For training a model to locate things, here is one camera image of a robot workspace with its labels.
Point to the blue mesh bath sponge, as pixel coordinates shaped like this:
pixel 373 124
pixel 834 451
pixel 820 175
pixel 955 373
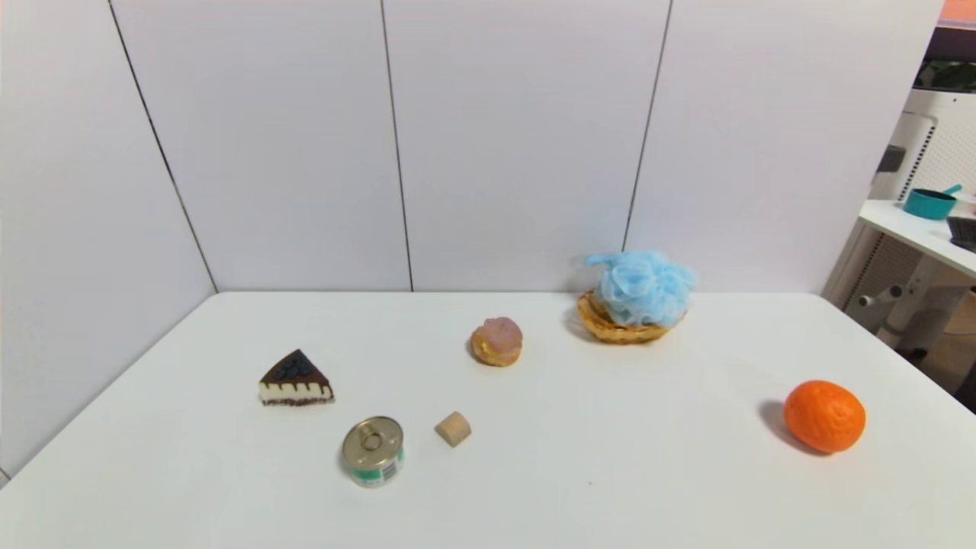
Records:
pixel 644 288

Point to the yellow woven basket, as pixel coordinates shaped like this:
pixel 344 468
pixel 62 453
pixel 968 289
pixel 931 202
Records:
pixel 602 324

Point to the pink topped cream puff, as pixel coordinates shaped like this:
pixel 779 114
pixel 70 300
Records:
pixel 498 341

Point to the small beige wooden block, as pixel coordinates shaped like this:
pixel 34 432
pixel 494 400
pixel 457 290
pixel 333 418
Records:
pixel 453 429

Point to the green labelled tin can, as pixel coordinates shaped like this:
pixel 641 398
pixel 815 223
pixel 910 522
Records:
pixel 372 451

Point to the chocolate blueberry cake slice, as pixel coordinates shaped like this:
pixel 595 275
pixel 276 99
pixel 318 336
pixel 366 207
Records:
pixel 296 379

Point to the orange fruit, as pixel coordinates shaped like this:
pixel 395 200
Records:
pixel 825 416

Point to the white side table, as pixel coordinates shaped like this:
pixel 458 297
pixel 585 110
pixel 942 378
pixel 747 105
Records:
pixel 919 259

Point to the white perforated appliance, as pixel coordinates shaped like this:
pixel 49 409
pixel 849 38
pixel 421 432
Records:
pixel 911 164

